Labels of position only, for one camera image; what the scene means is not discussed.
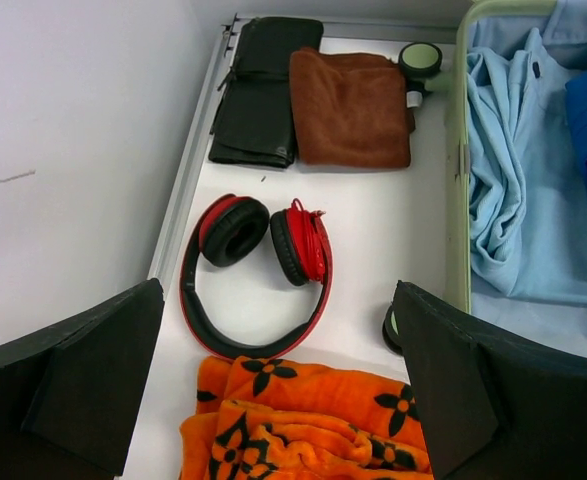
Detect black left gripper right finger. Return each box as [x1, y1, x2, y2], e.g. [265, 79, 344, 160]
[393, 281, 587, 479]

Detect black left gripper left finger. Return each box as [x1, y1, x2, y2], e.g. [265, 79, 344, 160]
[0, 279, 164, 479]

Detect light blue trousers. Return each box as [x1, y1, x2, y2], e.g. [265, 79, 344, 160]
[466, 28, 587, 304]

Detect orange black patterned towel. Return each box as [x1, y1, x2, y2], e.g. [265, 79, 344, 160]
[179, 357, 434, 479]

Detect red black headphones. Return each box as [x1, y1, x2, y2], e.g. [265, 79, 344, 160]
[179, 194, 333, 359]

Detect brown towel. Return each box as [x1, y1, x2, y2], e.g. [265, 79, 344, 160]
[289, 47, 415, 170]

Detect black pouch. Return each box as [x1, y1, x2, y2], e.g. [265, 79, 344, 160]
[209, 17, 324, 169]

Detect light green suitcase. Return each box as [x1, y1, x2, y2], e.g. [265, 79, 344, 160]
[381, 0, 587, 357]

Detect left aluminium table rail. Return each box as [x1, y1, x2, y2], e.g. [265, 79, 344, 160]
[148, 13, 243, 293]

